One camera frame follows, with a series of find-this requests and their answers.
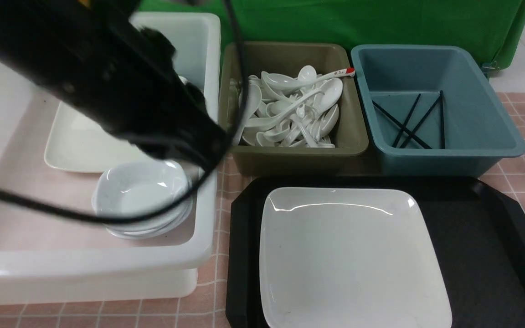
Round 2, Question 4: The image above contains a white small bowl top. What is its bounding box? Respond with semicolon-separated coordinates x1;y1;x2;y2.
92;160;191;216

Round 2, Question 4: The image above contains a white square rice plate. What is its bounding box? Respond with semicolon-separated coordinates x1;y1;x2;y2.
260;187;453;328

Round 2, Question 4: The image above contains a white small bowl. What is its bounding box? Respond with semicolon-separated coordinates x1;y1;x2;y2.
106;210;194;241
92;160;191;216

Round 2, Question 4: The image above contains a black chopstick in bin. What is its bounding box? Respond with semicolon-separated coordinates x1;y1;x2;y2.
392;94;421;148
400;93;443;148

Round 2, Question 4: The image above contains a white square plate in tub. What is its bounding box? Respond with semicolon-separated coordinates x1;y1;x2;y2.
44;102;151;174

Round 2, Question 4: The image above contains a black chopstick gold tip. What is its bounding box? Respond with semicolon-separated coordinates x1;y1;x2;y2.
439;90;446;149
372;101;431;149

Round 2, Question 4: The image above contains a white small bowl bottom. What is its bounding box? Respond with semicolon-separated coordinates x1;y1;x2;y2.
106;210;194;241

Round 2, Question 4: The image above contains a black serving tray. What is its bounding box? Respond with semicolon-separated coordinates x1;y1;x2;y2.
225;176;525;328

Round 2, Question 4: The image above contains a green cloth backdrop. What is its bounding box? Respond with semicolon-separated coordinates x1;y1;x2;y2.
135;0;525;70

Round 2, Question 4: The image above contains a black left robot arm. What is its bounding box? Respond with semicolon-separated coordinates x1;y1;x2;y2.
0;0;229;170

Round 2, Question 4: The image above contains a pink checkered tablecloth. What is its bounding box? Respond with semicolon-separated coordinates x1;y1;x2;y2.
0;92;525;328

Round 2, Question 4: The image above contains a white spoon red handle tip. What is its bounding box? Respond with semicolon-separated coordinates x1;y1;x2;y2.
261;67;355;91

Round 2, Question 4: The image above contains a large white plastic tub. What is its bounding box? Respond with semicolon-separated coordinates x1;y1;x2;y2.
0;12;221;306

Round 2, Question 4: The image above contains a teal plastic bin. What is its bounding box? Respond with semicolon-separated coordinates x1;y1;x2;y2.
350;44;525;177

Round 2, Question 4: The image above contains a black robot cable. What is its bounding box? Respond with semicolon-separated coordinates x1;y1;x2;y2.
0;0;249;226

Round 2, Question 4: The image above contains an olive green plastic bin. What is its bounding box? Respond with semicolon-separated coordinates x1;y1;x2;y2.
218;41;369;177

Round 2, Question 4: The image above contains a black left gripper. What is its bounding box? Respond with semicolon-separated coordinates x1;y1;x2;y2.
103;27;226;170

